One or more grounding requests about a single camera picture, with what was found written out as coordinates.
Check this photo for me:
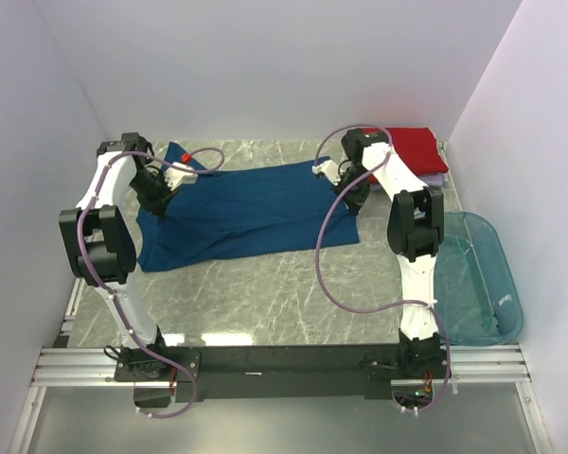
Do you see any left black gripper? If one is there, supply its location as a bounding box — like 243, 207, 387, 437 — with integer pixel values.
130, 169, 180, 218

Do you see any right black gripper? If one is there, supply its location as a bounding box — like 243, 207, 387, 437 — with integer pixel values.
330, 165, 371, 215

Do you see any blue t shirt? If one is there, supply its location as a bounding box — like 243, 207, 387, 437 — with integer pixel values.
136, 161, 359, 272

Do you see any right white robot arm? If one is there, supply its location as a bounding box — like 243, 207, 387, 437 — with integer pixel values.
333, 127, 445, 377

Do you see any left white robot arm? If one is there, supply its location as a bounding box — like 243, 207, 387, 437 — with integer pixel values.
59, 132, 174, 380

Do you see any red folded t shirt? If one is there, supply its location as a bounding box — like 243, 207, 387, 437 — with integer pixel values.
387, 128, 449, 176

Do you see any lavender folded t shirt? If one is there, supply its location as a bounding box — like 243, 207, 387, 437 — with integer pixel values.
418, 173, 449, 187

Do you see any teal plastic bin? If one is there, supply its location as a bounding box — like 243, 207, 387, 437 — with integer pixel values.
435, 212, 524, 346

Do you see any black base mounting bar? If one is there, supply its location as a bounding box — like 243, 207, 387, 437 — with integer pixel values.
115, 343, 449, 403

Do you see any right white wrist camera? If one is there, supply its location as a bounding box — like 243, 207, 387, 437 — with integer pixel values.
311, 159, 341, 185

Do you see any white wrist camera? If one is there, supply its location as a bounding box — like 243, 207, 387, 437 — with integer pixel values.
311, 159, 341, 185
164, 163, 197, 191

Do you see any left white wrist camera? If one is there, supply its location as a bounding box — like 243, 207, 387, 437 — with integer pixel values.
164, 163, 197, 191

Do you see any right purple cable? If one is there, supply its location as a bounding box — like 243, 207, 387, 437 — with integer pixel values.
313, 123, 453, 414

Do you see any purple cable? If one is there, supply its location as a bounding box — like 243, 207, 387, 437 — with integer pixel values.
76, 147, 225, 420
313, 123, 453, 414

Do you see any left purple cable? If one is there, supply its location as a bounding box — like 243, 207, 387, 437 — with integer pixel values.
76, 147, 225, 420

